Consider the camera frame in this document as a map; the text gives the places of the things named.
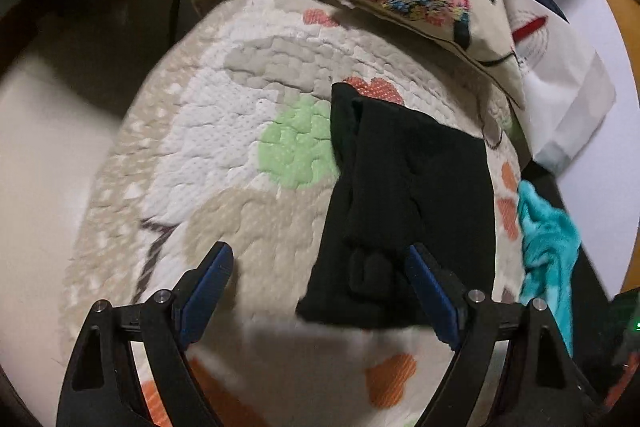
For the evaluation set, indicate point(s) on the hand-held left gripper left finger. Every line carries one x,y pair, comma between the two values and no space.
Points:
205,297

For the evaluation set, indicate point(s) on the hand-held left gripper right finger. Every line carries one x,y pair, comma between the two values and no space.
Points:
435,297

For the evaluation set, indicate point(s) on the black pants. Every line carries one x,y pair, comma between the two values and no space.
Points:
425,182

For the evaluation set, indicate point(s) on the teal fleece blanket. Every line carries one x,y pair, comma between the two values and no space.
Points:
545,232

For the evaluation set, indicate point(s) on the quilted patchwork blanket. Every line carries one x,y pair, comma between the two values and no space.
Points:
200,157

